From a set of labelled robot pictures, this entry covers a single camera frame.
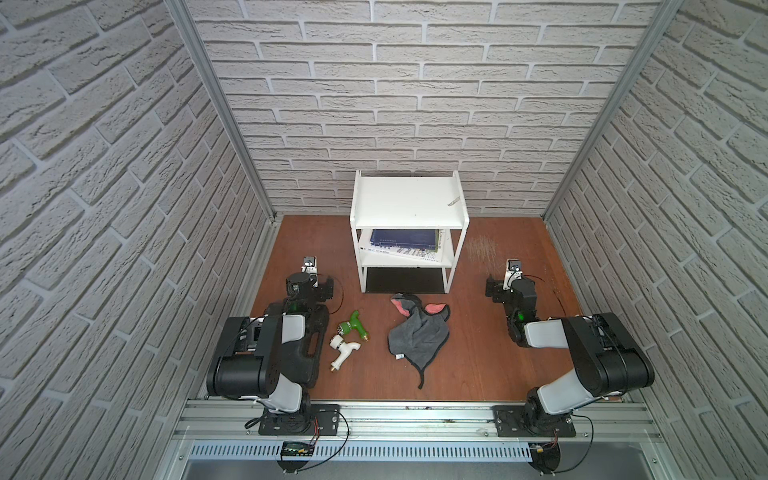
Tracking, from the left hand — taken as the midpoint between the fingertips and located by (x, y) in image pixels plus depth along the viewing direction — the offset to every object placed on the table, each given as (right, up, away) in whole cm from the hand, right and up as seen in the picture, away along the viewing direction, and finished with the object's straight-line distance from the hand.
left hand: (303, 272), depth 94 cm
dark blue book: (+38, +11, -9) cm, 40 cm away
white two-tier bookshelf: (+33, +15, -23) cm, 42 cm away
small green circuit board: (+5, -41, -22) cm, 47 cm away
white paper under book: (+38, +6, -9) cm, 40 cm away
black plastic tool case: (+5, -24, -17) cm, 30 cm away
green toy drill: (+17, -15, -6) cm, 23 cm away
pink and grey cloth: (+37, -18, -8) cm, 42 cm away
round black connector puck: (+65, -41, -25) cm, 81 cm away
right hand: (+67, -1, 0) cm, 67 cm away
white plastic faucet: (+15, -21, -9) cm, 28 cm away
